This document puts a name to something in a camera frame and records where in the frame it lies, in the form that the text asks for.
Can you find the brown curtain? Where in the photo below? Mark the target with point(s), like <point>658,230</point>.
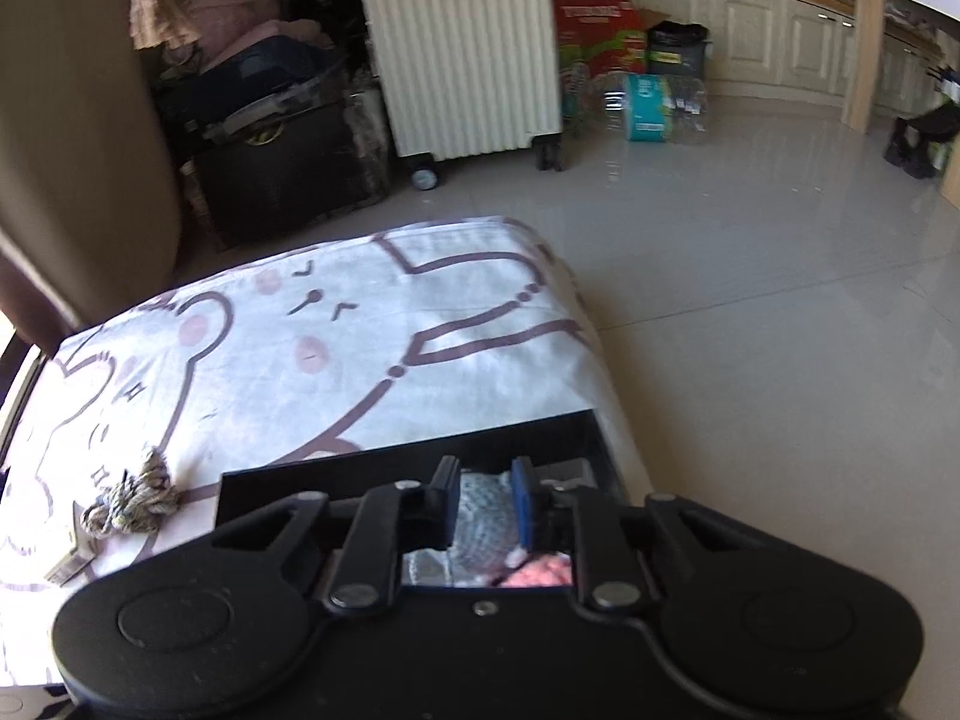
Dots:
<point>82,150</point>

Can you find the cream kitchen cabinets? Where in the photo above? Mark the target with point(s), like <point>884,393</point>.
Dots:
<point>765,37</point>

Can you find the bear printed bed sheet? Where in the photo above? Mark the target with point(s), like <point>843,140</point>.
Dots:
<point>300,360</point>

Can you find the pile of pink clothing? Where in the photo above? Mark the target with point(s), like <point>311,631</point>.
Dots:
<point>232,11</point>

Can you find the pair of black shoes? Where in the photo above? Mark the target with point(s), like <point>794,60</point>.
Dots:
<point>911,146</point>

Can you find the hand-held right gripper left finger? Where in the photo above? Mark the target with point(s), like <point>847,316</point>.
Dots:
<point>448,506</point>

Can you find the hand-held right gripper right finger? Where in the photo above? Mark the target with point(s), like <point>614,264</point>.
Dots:
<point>523,506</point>

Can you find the wooden counter table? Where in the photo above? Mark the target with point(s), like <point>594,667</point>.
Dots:
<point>862,37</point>

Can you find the black trash bin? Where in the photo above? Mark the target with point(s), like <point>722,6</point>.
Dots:
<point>677,49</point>

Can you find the pink crochet bunny doll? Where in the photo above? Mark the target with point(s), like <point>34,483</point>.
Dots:
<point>536,574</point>

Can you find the black cardboard box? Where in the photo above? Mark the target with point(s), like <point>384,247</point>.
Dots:
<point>315,476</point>

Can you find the gold paper packet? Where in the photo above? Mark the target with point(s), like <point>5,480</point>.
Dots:
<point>71,562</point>

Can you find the grey crochet mouse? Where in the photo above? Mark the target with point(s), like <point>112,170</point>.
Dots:
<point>486,514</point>

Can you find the black storage case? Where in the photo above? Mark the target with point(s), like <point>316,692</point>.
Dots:
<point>285,172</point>

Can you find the white ribbed suitcase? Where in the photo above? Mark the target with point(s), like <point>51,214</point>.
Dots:
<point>465,52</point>

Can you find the red cardboard box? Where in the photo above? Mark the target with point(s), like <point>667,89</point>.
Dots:
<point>600,34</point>

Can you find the pack of plastic bottles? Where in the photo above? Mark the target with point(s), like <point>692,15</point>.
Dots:
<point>649,109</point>

